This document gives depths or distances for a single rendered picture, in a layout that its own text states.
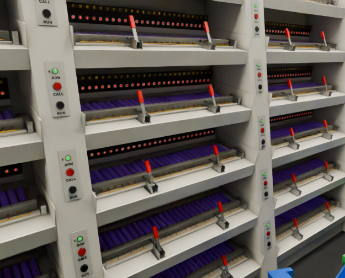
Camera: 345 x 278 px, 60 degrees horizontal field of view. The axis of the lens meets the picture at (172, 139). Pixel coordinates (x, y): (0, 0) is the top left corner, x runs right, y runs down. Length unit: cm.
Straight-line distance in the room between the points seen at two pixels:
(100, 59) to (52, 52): 12
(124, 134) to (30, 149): 23
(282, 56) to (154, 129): 64
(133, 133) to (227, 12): 61
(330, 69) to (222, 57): 82
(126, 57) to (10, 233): 50
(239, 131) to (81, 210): 65
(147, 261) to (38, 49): 63
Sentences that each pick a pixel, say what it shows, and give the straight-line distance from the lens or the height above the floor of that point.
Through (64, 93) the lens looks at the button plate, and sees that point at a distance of 73.
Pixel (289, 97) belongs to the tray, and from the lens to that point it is 132.
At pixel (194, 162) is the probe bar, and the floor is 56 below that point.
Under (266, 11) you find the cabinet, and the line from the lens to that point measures 156.
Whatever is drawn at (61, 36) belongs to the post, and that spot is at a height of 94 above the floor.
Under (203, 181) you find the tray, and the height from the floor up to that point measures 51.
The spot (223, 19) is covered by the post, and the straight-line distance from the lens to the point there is 120.
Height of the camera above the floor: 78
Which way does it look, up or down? 8 degrees down
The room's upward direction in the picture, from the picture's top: 6 degrees counter-clockwise
